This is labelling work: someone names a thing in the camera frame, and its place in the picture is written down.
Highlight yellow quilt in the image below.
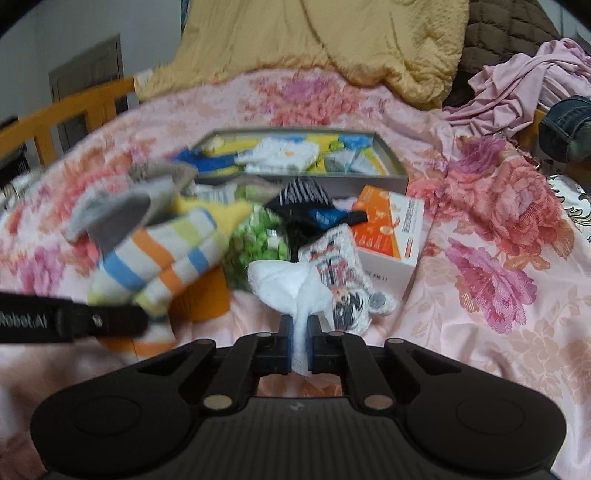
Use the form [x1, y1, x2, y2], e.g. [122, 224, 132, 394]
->
[136, 0, 472, 112]

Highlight blue jeans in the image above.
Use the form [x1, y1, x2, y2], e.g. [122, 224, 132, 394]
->
[537, 95, 591, 163]

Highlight wooden bed frame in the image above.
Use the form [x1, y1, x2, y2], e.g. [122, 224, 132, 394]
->
[0, 76, 140, 168]

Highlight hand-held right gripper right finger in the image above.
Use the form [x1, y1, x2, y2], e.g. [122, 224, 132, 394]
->
[308, 318, 463, 412]

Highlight blue sock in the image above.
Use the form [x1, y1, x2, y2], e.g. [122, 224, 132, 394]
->
[174, 147, 242, 178]

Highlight yellow sock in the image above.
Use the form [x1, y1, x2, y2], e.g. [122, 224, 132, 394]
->
[175, 195, 253, 228]

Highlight cartoon print sock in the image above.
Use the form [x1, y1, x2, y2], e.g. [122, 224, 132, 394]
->
[298, 225, 399, 331]

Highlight brown quilted blanket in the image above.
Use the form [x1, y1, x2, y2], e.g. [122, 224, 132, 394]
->
[442, 0, 565, 110]

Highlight white patterned cloth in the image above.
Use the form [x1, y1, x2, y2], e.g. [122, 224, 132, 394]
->
[549, 174, 591, 243]

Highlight white patterned sock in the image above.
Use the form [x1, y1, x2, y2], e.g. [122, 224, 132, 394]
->
[235, 137, 320, 174]

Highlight grey cardboard box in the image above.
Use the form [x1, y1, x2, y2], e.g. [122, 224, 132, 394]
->
[191, 128, 410, 198]

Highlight orange sock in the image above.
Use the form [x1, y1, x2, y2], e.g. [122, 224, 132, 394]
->
[172, 267, 232, 324]

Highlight pink garment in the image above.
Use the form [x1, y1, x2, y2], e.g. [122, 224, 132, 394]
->
[441, 38, 591, 140]

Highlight colourful striped sock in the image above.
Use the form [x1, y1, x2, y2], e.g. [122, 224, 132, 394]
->
[87, 208, 232, 361]

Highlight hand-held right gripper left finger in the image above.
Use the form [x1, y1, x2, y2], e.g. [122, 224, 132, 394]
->
[136, 316, 293, 411]

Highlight pink floral bedsheet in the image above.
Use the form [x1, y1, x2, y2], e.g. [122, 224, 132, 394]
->
[0, 65, 591, 480]

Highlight grey door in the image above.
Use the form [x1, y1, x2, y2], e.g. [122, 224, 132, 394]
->
[47, 34, 126, 154]

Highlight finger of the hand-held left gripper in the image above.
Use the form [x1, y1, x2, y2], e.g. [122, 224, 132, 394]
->
[59, 298, 149, 343]

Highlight black white-striped sock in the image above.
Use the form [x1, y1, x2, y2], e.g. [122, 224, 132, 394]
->
[265, 178, 366, 264]

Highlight grey sock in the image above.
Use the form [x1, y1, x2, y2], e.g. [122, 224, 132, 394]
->
[66, 178, 180, 256]

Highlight green patterned sock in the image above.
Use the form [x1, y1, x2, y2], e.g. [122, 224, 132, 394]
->
[225, 184, 297, 292]

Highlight orange and white carton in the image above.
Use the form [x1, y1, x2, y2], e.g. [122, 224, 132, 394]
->
[348, 185, 433, 302]

